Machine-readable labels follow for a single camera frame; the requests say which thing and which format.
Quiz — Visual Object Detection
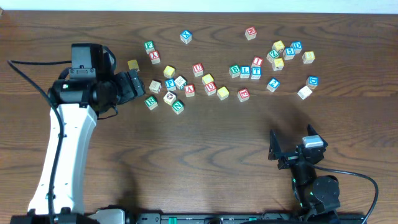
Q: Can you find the yellow block near P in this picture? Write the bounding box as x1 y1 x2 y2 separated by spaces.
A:
164 65 175 78

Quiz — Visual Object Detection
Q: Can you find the yellow block far left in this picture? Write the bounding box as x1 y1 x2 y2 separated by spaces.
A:
127 60 140 72

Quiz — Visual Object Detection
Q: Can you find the red U block upper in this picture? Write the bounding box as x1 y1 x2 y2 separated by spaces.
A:
192 63 204 77

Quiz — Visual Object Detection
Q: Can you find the plain white green-edged block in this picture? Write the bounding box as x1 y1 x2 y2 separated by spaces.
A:
175 76 187 90

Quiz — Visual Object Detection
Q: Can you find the plain number 6 block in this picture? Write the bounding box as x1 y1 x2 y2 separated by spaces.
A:
149 80 162 94

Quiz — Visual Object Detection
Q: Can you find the blue T block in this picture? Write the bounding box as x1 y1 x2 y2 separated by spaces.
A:
251 67 262 80

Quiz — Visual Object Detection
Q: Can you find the plain white block right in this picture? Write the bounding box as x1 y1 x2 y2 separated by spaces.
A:
297 86 313 100

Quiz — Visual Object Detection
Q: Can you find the soccer ball block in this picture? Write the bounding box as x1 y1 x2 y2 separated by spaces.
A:
163 91 177 106

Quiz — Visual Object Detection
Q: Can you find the red U block lower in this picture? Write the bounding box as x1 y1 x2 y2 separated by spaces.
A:
205 82 217 96

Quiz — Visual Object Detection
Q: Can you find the blue 5 block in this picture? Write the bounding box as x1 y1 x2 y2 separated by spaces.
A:
282 47 295 60

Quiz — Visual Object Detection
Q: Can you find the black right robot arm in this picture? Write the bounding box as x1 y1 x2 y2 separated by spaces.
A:
268 125 340 217

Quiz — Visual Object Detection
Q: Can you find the blue L block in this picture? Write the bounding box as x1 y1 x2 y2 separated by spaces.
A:
240 65 251 78

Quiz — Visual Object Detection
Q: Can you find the red Q block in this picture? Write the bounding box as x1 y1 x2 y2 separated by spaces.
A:
237 88 251 102

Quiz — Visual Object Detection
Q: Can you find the yellow block below Z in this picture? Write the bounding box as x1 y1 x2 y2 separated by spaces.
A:
272 58 284 71

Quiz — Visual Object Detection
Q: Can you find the red I block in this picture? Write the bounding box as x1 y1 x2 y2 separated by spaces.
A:
251 56 264 67

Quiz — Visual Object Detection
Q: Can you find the blue D block lower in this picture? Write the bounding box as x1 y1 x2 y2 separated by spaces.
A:
306 76 319 90

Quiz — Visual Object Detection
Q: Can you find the yellow block centre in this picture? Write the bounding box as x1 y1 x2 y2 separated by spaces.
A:
202 73 214 85

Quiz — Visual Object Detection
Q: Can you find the green R block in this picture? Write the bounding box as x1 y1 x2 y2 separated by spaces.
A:
144 96 158 110

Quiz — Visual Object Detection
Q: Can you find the red A block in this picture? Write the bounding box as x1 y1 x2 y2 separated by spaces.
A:
184 84 195 97

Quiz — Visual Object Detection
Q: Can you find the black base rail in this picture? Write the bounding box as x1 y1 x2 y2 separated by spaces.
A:
9 205 368 224

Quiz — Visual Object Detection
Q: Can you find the green F block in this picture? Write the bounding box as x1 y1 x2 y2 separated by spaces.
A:
144 40 155 54

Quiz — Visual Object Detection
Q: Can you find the yellow block top right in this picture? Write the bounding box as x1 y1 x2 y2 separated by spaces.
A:
272 40 285 53

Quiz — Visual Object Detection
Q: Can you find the green Z block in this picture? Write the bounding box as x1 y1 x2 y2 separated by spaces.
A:
266 49 279 63

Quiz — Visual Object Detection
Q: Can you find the red M block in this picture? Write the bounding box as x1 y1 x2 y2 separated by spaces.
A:
244 27 257 40

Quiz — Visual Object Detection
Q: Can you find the green B block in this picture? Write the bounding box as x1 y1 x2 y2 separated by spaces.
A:
229 64 241 78

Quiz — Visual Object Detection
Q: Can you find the red X block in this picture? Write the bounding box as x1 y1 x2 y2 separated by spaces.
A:
149 50 160 64

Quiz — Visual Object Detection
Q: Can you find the blue d block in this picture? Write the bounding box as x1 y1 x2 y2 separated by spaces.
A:
306 76 319 90
290 41 303 54

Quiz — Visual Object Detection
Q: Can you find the yellow O block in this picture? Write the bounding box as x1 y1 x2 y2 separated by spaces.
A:
217 86 229 100

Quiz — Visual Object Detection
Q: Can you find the red u block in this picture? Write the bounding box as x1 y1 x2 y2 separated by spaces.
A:
192 63 204 77
205 82 217 96

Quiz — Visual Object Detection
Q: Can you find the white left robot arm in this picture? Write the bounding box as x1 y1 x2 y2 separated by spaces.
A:
28 44 145 215

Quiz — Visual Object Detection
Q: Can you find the blue P block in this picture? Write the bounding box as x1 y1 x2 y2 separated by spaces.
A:
165 78 177 91

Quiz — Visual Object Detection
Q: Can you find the blue X block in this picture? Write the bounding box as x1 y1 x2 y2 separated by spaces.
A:
180 30 192 44

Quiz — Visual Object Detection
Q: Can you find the blue D block upper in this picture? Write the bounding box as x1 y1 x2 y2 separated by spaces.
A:
290 41 303 54

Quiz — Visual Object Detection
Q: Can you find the yellow 8 block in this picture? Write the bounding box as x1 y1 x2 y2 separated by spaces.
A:
302 51 315 64

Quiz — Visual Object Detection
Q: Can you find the blue 2 block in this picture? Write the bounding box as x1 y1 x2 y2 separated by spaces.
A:
266 78 280 92

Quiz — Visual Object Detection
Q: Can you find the green N block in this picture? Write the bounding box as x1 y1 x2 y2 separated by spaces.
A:
172 100 185 114

